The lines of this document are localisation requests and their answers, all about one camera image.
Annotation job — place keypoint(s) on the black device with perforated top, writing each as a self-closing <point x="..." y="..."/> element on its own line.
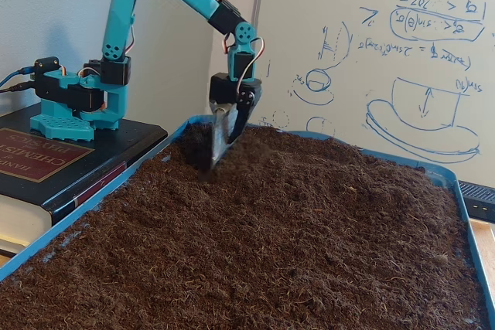
<point x="481" y="206"/>

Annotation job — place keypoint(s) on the black chemistry physics handbook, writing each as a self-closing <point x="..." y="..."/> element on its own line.
<point x="108" y="152"/>

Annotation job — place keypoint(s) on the brown fibrous soil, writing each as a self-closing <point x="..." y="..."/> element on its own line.
<point x="270" y="229"/>

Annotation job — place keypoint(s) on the blue plastic tray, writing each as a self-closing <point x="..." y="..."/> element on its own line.
<point x="444" y="177"/>

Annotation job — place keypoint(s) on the whiteboard with blue drawings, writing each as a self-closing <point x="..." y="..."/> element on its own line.
<point x="386" y="75"/>

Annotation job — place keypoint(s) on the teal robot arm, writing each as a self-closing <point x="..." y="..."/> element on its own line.
<point x="116" y="17"/>

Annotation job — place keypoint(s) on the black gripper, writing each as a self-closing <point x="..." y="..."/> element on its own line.
<point x="226" y="90"/>

